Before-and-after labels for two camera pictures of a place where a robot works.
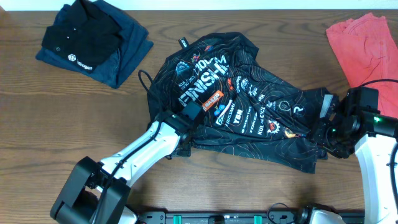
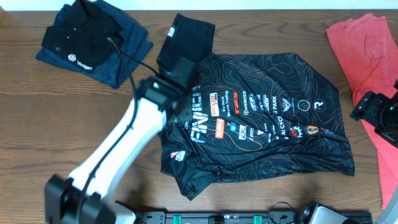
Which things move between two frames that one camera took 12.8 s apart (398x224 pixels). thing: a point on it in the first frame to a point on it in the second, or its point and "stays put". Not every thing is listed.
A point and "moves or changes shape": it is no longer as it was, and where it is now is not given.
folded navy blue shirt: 134,43 stays put
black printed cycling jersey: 249,111 moves or changes shape
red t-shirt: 369,51 stays put
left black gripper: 186,152 to 188,114
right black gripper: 318,132 to 369,108
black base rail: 220,217 stays put
